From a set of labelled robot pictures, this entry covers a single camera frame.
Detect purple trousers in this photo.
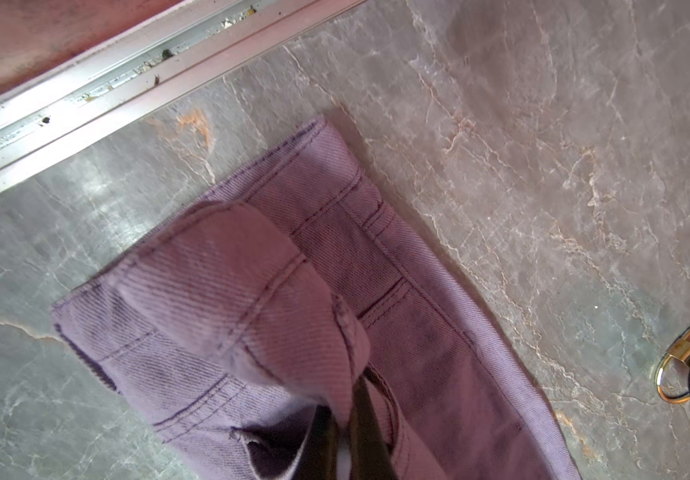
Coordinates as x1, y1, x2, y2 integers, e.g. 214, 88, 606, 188
51, 117, 579, 479

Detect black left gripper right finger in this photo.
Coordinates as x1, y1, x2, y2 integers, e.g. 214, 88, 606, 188
349, 377, 396, 480

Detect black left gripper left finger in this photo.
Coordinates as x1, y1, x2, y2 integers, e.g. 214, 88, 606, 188
291, 406, 340, 480

